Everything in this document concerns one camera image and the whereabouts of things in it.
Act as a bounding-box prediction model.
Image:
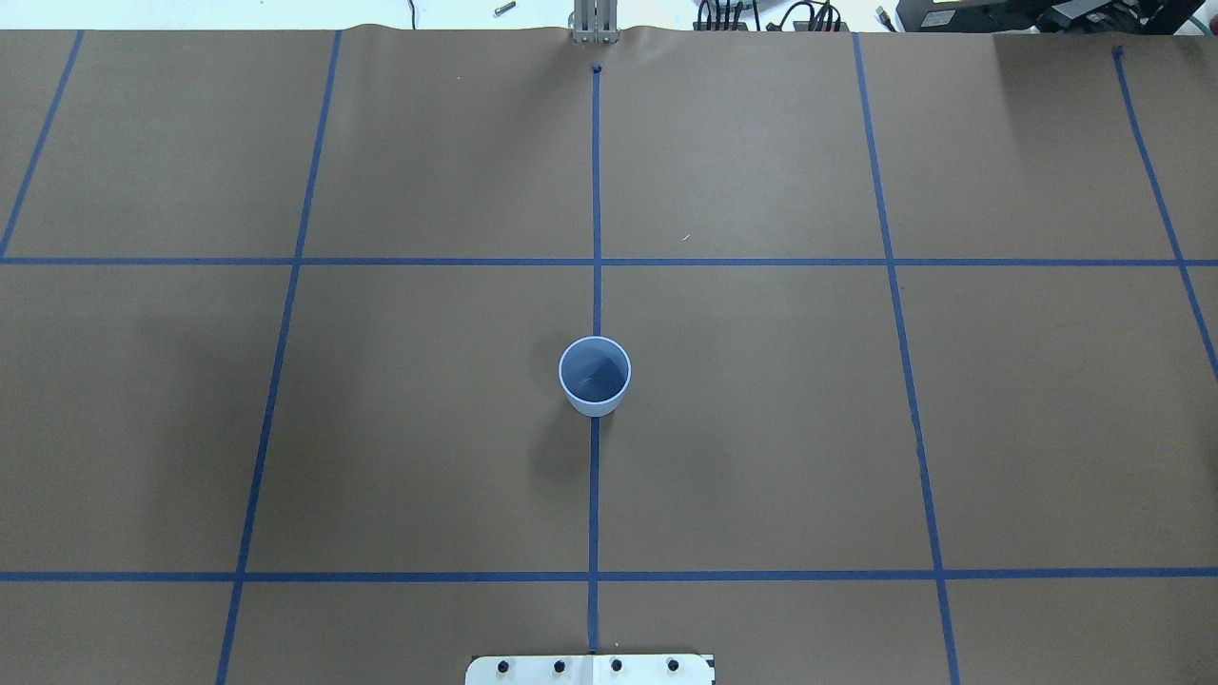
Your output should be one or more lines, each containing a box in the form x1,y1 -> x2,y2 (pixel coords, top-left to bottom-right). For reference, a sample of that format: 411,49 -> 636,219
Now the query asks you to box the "blue plastic cup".
557,336 -> 635,418

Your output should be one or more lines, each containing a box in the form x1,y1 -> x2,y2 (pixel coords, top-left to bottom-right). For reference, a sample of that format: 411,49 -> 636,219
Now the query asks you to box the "black power strip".
689,1 -> 849,33

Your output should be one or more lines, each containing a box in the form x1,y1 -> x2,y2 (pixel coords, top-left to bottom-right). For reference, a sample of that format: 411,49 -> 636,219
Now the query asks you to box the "aluminium frame post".
569,0 -> 620,45

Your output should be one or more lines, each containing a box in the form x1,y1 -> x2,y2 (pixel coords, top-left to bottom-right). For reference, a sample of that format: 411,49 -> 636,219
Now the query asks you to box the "white mast base plate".
464,655 -> 717,684

